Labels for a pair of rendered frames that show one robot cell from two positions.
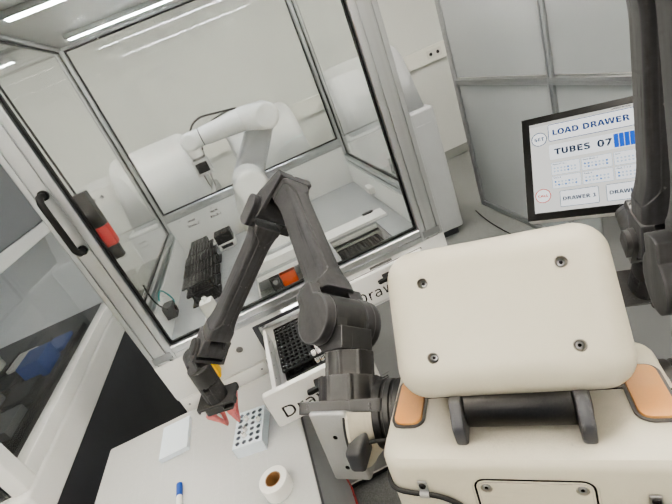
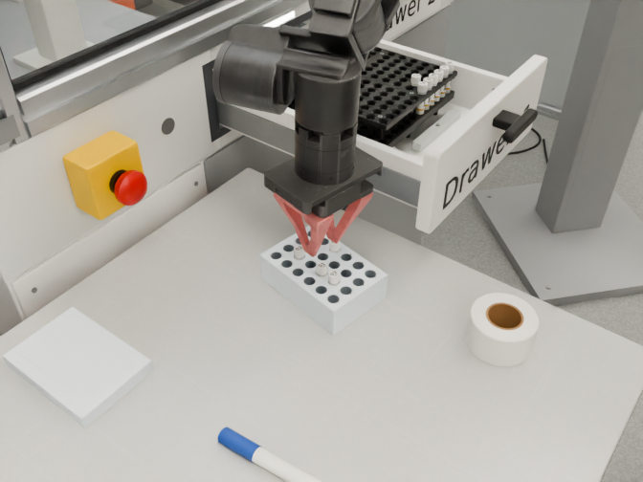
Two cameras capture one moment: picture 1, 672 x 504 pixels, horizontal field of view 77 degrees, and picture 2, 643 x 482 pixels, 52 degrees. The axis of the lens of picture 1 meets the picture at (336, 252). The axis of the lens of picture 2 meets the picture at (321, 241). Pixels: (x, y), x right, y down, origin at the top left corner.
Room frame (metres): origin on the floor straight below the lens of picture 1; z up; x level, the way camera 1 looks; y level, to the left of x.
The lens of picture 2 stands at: (0.53, 0.82, 1.31)
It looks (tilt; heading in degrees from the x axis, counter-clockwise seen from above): 41 degrees down; 312
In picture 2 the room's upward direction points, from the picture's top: straight up
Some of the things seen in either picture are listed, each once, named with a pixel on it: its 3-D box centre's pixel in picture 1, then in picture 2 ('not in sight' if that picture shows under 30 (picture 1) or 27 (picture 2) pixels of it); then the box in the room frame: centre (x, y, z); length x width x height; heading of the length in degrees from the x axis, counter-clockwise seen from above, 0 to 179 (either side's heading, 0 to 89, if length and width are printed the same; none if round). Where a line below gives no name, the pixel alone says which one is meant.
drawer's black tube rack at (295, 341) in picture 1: (308, 343); (351, 94); (1.05, 0.18, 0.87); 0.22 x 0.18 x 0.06; 5
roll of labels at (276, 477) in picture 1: (276, 484); (500, 329); (0.70, 0.34, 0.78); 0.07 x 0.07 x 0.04
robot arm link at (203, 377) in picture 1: (202, 373); (321, 91); (0.88, 0.42, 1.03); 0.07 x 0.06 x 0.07; 22
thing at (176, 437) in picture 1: (176, 438); (77, 362); (1.01, 0.66, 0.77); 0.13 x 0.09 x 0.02; 5
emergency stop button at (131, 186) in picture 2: not in sight; (127, 186); (1.09, 0.52, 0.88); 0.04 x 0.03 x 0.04; 95
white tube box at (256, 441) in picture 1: (251, 430); (321, 275); (0.90, 0.41, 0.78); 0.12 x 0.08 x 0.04; 175
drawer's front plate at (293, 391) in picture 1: (322, 385); (485, 138); (0.85, 0.16, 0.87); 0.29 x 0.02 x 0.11; 95
